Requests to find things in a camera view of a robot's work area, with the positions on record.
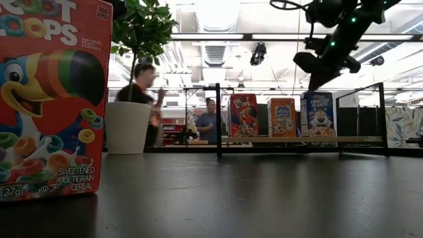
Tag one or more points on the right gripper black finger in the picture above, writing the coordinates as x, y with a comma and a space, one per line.
319, 82

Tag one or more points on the blue Frosted Flakes cereal box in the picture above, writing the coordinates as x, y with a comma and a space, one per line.
319, 115

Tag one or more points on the orange Mini Wheats cereal box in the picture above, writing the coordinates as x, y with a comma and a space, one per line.
281, 119

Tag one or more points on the red Froot Loops cereal box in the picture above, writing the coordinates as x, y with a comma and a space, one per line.
53, 132
244, 115

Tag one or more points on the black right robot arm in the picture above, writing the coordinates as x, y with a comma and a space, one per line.
363, 16

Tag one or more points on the black room divider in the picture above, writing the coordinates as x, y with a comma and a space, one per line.
363, 120

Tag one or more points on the leaf patterned room divider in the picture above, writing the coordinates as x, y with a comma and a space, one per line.
401, 127

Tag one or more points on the overhead black light bar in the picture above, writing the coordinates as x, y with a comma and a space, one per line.
211, 36

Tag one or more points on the person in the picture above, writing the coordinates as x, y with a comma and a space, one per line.
206, 124
143, 76

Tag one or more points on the black table mat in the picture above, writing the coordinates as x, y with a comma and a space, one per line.
231, 198

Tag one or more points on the red shelving unit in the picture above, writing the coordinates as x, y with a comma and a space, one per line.
172, 127

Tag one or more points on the green leafy plant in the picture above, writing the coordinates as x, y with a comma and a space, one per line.
142, 26

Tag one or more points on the white ribbed plant pot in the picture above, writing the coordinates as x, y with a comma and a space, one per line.
127, 129

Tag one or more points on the black ceiling camera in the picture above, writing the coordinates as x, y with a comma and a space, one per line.
258, 54
377, 61

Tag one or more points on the wooden shelf with black frame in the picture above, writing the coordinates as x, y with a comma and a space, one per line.
297, 139

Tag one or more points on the black metal rig frame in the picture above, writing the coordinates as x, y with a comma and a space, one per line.
185, 149

